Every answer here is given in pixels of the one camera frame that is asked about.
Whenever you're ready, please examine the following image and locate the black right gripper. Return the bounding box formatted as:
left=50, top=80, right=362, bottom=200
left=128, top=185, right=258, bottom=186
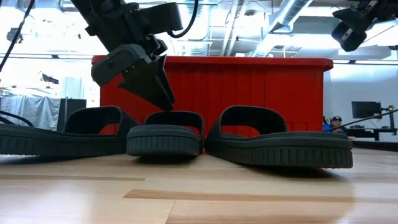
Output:
left=331, top=0, right=379, bottom=53

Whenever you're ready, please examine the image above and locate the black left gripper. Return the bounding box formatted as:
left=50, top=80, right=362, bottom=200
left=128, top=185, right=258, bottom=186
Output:
left=91, top=36, right=175, bottom=112

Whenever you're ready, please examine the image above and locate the dark grey rubber slide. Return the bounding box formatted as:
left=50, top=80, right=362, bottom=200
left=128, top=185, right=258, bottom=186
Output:
left=204, top=105, right=354, bottom=169
left=126, top=111, right=205, bottom=157
left=0, top=105, right=139, bottom=158

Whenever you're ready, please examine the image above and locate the red plastic bin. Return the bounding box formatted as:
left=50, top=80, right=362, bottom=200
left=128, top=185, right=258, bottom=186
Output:
left=91, top=55, right=334, bottom=153

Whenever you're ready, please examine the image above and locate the long ceiling light bar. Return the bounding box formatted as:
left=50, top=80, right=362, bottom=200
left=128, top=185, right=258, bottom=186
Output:
left=0, top=53, right=94, bottom=60
left=332, top=59, right=398, bottom=65

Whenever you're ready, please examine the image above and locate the black monitor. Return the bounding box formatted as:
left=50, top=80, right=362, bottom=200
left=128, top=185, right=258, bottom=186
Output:
left=351, top=101, right=382, bottom=119

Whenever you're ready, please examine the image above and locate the white column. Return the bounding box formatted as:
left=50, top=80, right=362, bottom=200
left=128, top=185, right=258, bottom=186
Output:
left=60, top=76, right=85, bottom=100

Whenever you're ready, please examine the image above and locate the person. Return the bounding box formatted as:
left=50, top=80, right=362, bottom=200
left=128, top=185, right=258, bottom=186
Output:
left=329, top=115, right=346, bottom=134

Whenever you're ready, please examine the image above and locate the black cabinet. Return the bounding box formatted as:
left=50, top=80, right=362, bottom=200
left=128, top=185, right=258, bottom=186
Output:
left=57, top=98, right=87, bottom=132

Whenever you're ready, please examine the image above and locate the black monitor stand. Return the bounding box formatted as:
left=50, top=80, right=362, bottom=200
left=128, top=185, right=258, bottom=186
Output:
left=381, top=105, right=397, bottom=130

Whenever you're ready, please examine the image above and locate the black desk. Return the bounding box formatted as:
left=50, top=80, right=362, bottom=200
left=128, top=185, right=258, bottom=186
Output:
left=345, top=126, right=398, bottom=141

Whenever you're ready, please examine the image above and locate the grey hanging cloth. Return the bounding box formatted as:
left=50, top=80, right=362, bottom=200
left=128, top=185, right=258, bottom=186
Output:
left=0, top=95, right=62, bottom=131

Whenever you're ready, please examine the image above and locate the black ceiling spotlight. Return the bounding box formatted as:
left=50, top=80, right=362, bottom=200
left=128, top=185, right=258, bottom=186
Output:
left=6, top=27, right=24, bottom=44

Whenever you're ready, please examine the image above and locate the rectangular grey duct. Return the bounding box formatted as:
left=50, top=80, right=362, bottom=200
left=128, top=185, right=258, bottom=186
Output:
left=292, top=14, right=343, bottom=35

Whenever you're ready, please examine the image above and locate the large round silver duct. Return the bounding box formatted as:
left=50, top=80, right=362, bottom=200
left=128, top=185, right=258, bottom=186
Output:
left=250, top=0, right=313, bottom=58

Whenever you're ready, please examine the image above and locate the black looped cable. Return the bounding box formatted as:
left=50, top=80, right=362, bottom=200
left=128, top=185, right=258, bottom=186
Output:
left=167, top=0, right=200, bottom=39

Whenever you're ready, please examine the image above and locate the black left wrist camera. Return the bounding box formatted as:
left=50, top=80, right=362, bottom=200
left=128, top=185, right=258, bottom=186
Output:
left=133, top=2, right=184, bottom=35

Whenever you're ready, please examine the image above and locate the corrugated silver duct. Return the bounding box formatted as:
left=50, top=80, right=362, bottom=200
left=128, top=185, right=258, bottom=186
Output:
left=183, top=0, right=214, bottom=57

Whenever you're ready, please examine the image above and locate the thin black cable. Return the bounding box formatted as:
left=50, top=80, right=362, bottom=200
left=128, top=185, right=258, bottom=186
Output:
left=0, top=0, right=35, bottom=73
left=323, top=108, right=398, bottom=133

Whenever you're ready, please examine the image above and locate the black wall-mounted device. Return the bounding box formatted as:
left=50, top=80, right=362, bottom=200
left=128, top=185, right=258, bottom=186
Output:
left=40, top=73, right=60, bottom=85

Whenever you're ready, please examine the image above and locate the black table edge rail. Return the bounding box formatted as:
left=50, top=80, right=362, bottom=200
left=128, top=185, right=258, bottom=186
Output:
left=353, top=140, right=398, bottom=152

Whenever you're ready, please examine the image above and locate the thick black cable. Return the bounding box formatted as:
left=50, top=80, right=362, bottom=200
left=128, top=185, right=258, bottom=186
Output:
left=0, top=110, right=34, bottom=128

